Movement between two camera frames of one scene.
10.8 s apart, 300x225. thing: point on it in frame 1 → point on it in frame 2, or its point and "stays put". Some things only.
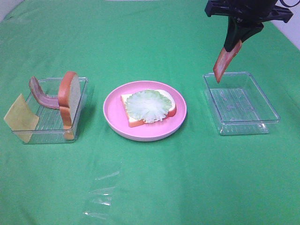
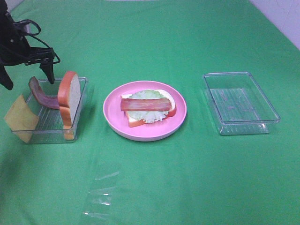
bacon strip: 41,97 stays put
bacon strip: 223,60 → 146,104
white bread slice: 133,121 stays put
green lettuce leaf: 148,105 stays put
